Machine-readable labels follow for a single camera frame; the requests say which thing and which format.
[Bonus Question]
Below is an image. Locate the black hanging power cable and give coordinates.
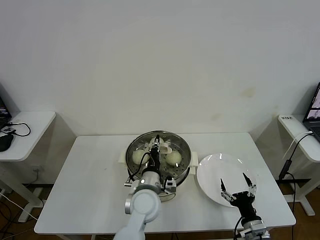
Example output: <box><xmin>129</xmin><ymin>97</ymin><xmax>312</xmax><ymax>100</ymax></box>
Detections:
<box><xmin>287</xmin><ymin>172</ymin><xmax>307</xmax><ymax>208</ymax></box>

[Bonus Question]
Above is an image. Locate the dark laptop with grey screen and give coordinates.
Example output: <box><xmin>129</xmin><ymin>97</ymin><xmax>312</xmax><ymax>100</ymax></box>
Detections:
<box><xmin>302</xmin><ymin>81</ymin><xmax>320</xmax><ymax>141</ymax></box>

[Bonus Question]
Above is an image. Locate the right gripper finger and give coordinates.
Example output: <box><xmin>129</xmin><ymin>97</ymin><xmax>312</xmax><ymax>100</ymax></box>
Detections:
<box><xmin>219</xmin><ymin>177</ymin><xmax>237</xmax><ymax>203</ymax></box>
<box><xmin>241</xmin><ymin>172</ymin><xmax>258</xmax><ymax>200</ymax></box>

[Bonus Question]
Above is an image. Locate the white desk cable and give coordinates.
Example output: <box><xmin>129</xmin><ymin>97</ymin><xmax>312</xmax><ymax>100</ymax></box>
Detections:
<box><xmin>284</xmin><ymin>131</ymin><xmax>315</xmax><ymax>160</ymax></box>

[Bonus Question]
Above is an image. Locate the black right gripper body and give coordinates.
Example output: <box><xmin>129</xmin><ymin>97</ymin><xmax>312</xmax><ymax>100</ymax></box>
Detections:
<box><xmin>229</xmin><ymin>191</ymin><xmax>257</xmax><ymax>221</ymax></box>

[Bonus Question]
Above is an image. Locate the black laptop adapter cable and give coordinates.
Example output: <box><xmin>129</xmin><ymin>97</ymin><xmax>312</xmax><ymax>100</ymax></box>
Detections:
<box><xmin>278</xmin><ymin>133</ymin><xmax>313</xmax><ymax>180</ymax></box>

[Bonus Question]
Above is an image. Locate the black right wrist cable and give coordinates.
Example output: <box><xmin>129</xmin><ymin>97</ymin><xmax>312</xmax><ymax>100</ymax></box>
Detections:
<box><xmin>233</xmin><ymin>216</ymin><xmax>243</xmax><ymax>240</ymax></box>

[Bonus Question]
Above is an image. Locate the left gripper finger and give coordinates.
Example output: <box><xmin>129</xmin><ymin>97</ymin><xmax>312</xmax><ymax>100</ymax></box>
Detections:
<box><xmin>152</xmin><ymin>134</ymin><xmax>161</xmax><ymax>152</ymax></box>

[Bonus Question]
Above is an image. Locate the white round plate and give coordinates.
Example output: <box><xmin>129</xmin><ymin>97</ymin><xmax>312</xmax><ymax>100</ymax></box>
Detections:
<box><xmin>196</xmin><ymin>152</ymin><xmax>258</xmax><ymax>208</ymax></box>

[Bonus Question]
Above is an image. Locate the white side desk with label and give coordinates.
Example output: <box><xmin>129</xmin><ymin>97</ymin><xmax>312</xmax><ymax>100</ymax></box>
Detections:
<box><xmin>277</xmin><ymin>114</ymin><xmax>320</xmax><ymax>217</ymax></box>

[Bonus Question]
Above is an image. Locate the black computer mouse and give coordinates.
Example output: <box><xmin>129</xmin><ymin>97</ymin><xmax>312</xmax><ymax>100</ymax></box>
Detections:
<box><xmin>0</xmin><ymin>134</ymin><xmax>14</xmax><ymax>152</ymax></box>

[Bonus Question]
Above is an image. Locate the white floor cable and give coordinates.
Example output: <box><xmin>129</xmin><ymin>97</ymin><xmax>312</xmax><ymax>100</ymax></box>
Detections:
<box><xmin>0</xmin><ymin>191</ymin><xmax>38</xmax><ymax>222</ymax></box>

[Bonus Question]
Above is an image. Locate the white wall socket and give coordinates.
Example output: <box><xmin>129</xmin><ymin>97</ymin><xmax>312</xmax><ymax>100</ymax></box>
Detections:
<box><xmin>31</xmin><ymin>165</ymin><xmax>42</xmax><ymax>181</ymax></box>

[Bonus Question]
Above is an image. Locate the black looped desk cable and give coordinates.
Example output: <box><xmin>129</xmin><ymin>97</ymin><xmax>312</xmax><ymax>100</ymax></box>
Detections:
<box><xmin>7</xmin><ymin>121</ymin><xmax>32</xmax><ymax>138</ymax></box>

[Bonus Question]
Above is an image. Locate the round glass pot lid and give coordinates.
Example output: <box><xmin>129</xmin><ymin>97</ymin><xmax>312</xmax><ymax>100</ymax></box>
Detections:
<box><xmin>124</xmin><ymin>129</ymin><xmax>193</xmax><ymax>183</ymax></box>

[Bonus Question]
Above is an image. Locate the stainless steel steamer basket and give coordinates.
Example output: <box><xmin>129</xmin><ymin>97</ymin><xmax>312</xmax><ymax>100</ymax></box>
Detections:
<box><xmin>118</xmin><ymin>129</ymin><xmax>200</xmax><ymax>187</ymax></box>

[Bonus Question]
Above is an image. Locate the white side desk with mouse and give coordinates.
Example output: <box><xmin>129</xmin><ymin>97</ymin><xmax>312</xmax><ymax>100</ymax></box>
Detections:
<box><xmin>0</xmin><ymin>110</ymin><xmax>57</xmax><ymax>223</ymax></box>

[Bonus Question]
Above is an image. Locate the white steamed baozi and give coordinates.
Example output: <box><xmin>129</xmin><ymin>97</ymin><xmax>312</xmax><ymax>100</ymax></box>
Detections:
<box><xmin>166</xmin><ymin>152</ymin><xmax>182</xmax><ymax>166</ymax></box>
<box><xmin>131</xmin><ymin>149</ymin><xmax>146</xmax><ymax>166</ymax></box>
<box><xmin>149</xmin><ymin>138</ymin><xmax>166</xmax><ymax>152</ymax></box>

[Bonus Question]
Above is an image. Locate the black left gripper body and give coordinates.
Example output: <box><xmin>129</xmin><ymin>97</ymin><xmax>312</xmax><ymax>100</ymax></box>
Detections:
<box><xmin>147</xmin><ymin>149</ymin><xmax>162</xmax><ymax>173</ymax></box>

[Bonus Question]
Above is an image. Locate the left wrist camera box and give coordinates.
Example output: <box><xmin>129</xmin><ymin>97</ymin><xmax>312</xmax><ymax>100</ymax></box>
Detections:
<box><xmin>164</xmin><ymin>176</ymin><xmax>177</xmax><ymax>194</ymax></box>

